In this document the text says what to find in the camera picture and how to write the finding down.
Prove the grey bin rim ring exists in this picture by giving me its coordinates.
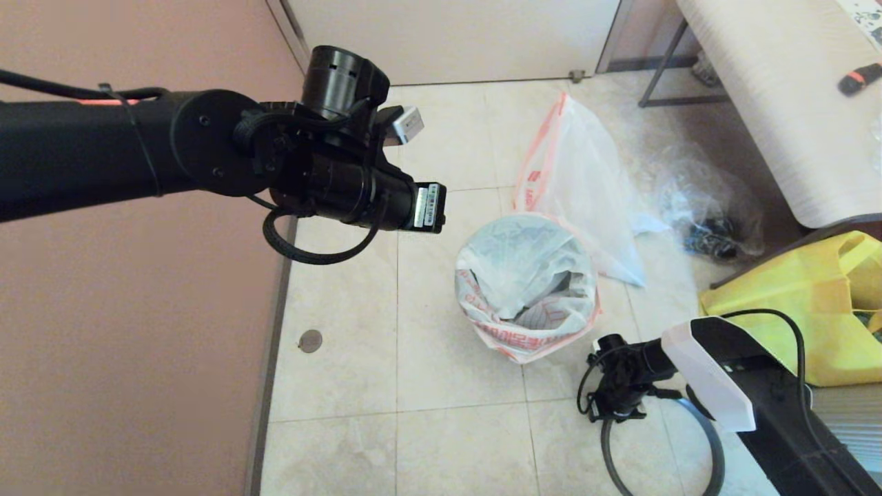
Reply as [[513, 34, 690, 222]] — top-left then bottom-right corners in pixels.
[[599, 394, 726, 496]]

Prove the white red-drawstring trash bag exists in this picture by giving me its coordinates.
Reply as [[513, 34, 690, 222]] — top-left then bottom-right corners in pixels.
[[513, 92, 668, 289]]

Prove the yellow non-woven shopping bag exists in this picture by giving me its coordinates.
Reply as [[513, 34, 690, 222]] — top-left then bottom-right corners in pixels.
[[697, 231, 882, 388]]

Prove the dark cable bundle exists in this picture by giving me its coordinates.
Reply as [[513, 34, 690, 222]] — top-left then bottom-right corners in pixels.
[[684, 219, 741, 261]]

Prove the clear crumpled plastic bag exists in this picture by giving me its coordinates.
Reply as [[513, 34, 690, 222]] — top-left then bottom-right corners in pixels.
[[651, 148, 764, 262]]

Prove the white door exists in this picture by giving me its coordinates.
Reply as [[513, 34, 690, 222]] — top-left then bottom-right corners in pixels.
[[284, 0, 621, 89]]

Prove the white ribbed bin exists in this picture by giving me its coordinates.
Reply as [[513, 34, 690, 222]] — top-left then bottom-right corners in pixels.
[[806, 384, 882, 476]]

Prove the grey item under table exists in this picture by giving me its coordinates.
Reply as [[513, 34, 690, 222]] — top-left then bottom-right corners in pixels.
[[693, 53, 721, 88]]

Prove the light wood-grain table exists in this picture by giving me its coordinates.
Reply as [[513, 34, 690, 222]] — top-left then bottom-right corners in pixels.
[[677, 0, 882, 229]]

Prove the black and orange marker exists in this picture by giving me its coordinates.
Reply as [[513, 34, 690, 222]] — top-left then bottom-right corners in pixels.
[[837, 62, 882, 97]]

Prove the black-white patterned paper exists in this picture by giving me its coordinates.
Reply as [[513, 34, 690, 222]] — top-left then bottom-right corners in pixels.
[[834, 0, 882, 37]]

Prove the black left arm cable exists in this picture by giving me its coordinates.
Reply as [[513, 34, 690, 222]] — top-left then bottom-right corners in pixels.
[[0, 69, 385, 267]]

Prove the dark metal table frame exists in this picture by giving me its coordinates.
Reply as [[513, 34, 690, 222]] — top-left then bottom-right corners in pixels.
[[639, 19, 731, 109]]

